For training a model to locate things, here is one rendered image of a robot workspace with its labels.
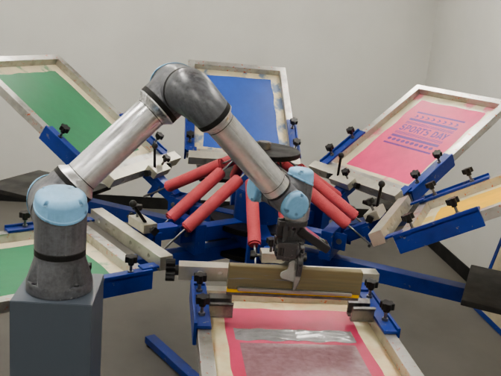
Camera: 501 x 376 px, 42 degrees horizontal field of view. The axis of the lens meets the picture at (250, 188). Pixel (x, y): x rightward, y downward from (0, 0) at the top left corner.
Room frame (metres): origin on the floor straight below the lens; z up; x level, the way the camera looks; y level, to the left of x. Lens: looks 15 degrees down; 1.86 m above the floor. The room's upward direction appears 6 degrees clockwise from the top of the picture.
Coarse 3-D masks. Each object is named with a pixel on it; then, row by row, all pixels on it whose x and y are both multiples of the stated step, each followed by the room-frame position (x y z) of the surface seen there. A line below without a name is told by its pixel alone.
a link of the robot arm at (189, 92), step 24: (192, 72) 1.54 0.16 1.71; (168, 96) 1.54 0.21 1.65; (192, 96) 1.50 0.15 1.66; (216, 96) 1.52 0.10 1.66; (192, 120) 1.52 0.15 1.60; (216, 120) 1.51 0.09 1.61; (240, 144) 1.55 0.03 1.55; (240, 168) 1.58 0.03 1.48; (264, 168) 1.58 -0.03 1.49; (264, 192) 1.61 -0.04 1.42; (288, 192) 1.61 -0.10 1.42; (288, 216) 1.60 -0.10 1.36
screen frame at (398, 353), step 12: (216, 288) 1.94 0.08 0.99; (240, 300) 1.94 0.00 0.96; (252, 300) 1.94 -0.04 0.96; (264, 300) 1.95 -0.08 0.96; (276, 300) 1.96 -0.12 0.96; (288, 300) 1.96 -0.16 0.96; (300, 300) 1.97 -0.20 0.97; (312, 300) 1.97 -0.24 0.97; (324, 300) 1.98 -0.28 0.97; (336, 300) 1.98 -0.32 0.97; (372, 324) 1.83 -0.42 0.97; (204, 336) 1.61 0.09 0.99; (384, 336) 1.73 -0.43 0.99; (396, 336) 1.72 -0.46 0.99; (204, 348) 1.55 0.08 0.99; (396, 348) 1.65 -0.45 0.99; (204, 360) 1.49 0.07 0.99; (396, 360) 1.62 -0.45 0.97; (408, 360) 1.59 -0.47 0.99; (204, 372) 1.43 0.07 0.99; (408, 372) 1.53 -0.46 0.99; (420, 372) 1.53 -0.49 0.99
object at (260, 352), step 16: (224, 320) 1.79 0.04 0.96; (240, 320) 1.80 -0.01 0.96; (256, 320) 1.81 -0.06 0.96; (272, 320) 1.82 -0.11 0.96; (288, 320) 1.83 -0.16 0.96; (240, 352) 1.61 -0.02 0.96; (256, 352) 1.62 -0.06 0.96; (272, 352) 1.63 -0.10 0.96; (288, 352) 1.64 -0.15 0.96; (240, 368) 1.53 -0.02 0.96; (256, 368) 1.54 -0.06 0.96; (272, 368) 1.54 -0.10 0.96; (288, 368) 1.55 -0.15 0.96; (304, 368) 1.56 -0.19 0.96
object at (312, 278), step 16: (240, 272) 1.77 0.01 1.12; (256, 272) 1.78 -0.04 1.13; (272, 272) 1.79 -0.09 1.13; (304, 272) 1.80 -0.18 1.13; (320, 272) 1.81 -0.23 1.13; (336, 272) 1.81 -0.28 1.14; (352, 272) 1.82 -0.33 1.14; (288, 288) 1.79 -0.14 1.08; (304, 288) 1.80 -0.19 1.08; (320, 288) 1.81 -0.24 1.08; (336, 288) 1.81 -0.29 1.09; (352, 288) 1.82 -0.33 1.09
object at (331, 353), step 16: (304, 320) 1.85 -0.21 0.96; (320, 320) 1.86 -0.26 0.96; (336, 320) 1.87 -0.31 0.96; (304, 352) 1.64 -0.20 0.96; (320, 352) 1.65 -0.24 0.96; (336, 352) 1.66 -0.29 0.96; (352, 352) 1.67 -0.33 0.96; (368, 352) 1.68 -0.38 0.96; (320, 368) 1.57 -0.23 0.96; (336, 368) 1.58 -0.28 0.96; (352, 368) 1.58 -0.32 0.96; (368, 368) 1.59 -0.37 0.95
